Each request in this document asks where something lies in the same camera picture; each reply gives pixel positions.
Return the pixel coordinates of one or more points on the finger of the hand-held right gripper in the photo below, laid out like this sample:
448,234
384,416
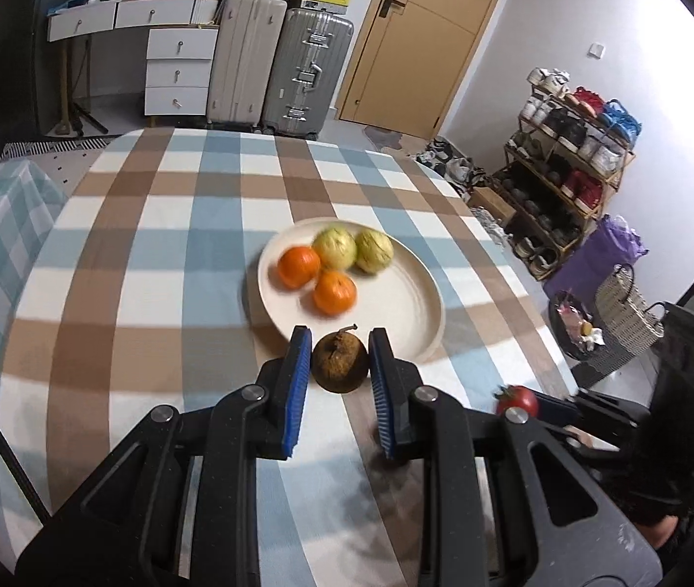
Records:
598,408
619,461

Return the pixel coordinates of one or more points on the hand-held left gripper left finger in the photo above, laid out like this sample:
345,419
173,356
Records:
298,391

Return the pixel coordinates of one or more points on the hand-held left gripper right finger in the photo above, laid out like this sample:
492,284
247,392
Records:
382,397

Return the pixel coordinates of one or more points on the brown pear with stem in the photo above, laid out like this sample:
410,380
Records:
339,361

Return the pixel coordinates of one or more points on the red tomato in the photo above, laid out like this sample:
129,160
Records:
518,402

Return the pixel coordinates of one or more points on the large cream plate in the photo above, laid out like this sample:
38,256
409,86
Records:
384,312

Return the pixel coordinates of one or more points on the orange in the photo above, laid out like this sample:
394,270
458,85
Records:
335,293
298,267

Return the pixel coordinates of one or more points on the green guava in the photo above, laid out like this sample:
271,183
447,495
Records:
374,250

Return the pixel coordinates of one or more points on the yellow guava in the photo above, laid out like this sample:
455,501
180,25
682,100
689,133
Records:
335,247

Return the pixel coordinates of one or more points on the black bin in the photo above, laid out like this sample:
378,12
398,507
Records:
573,330

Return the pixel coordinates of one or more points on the woven basket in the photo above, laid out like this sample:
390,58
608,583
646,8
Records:
628,312

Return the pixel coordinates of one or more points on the purple bag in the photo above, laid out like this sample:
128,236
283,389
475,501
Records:
598,257

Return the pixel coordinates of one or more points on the brown cardboard box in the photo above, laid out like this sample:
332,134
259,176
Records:
491,205

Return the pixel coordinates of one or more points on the wooden shoe rack with shoes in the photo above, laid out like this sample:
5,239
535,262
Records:
567,171

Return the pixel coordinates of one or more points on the pile of shoes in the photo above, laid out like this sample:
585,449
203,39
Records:
451,162

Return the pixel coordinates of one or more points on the silver suitcase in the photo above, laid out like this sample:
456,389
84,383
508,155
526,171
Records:
307,73

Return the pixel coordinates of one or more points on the beige suitcase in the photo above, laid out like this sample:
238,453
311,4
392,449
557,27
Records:
243,61

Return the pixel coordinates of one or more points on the striped rug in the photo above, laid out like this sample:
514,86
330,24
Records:
47,148

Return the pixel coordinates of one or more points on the wooden door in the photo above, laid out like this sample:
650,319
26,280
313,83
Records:
420,43

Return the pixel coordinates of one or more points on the white desk with drawers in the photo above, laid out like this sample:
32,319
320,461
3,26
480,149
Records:
175,55

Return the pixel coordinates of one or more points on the yellow and white shoe box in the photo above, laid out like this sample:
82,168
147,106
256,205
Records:
319,1

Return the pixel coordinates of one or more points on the white light switch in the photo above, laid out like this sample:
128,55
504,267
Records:
596,51

